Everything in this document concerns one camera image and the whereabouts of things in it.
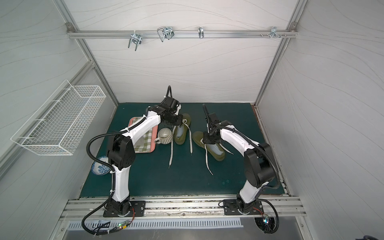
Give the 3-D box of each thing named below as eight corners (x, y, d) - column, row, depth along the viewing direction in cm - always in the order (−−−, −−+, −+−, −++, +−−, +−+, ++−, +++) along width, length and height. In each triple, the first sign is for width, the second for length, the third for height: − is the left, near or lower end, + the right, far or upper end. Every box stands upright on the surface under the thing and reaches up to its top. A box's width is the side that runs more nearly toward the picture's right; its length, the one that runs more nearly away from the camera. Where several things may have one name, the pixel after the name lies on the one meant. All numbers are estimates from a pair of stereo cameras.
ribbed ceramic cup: (156, 145, 98) (154, 140, 93) (159, 133, 105) (157, 127, 100) (171, 145, 98) (170, 140, 93) (173, 133, 105) (172, 127, 100)
